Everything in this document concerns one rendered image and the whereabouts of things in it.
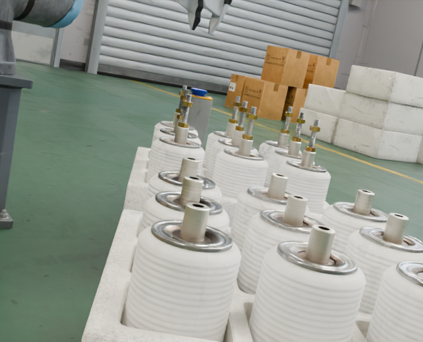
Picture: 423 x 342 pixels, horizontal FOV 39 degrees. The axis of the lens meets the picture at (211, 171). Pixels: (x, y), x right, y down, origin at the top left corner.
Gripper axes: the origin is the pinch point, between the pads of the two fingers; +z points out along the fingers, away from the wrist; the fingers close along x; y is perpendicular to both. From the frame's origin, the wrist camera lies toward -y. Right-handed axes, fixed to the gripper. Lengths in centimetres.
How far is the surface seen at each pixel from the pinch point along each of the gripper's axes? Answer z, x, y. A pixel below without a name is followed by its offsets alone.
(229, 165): 23.0, 9.3, -2.3
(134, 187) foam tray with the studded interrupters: 28.8, 0.0, 10.8
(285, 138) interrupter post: 19.4, 3.2, -31.8
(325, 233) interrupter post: 19, 45, 35
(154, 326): 28, 36, 47
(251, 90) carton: 26, -208, -350
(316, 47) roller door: -32, -289, -612
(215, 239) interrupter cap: 21, 37, 41
